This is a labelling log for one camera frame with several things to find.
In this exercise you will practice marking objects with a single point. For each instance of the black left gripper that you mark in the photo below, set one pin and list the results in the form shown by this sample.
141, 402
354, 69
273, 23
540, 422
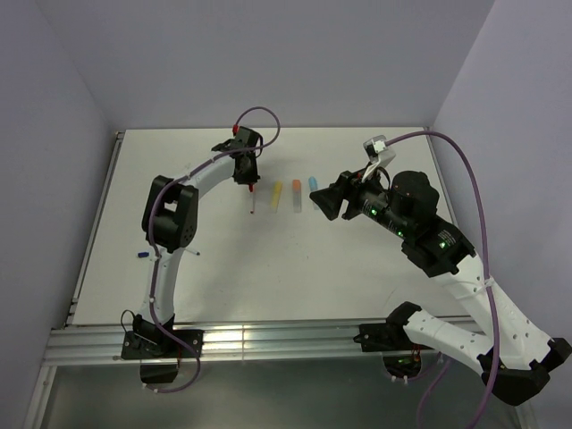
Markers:
251, 178

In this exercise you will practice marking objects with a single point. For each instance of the thin red pen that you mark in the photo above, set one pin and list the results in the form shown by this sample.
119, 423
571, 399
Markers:
253, 202

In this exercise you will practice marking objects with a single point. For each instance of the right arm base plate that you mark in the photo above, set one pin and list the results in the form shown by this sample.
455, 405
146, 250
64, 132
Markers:
383, 337

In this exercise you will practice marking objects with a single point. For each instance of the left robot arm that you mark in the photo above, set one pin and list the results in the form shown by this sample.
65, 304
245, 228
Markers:
170, 222

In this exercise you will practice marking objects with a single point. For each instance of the yellow marker cap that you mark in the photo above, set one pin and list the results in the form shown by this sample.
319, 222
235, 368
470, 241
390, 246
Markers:
277, 188

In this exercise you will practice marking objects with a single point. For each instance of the orange clear marker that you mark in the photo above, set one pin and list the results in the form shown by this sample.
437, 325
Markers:
297, 200

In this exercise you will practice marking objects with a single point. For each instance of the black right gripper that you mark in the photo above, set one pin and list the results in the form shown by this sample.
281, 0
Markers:
329, 199

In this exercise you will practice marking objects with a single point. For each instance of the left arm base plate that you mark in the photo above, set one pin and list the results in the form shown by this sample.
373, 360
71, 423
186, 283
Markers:
136, 347

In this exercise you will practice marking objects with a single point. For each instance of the yellow highlighter marker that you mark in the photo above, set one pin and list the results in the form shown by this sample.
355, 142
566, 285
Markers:
275, 201

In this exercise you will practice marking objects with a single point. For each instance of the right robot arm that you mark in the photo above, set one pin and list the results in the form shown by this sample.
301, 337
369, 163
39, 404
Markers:
523, 354

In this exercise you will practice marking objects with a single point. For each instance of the aluminium frame rail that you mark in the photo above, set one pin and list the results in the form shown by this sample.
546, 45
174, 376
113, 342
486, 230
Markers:
102, 345

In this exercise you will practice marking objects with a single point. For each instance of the blue marker cap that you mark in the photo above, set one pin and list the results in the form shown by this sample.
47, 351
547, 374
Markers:
312, 182

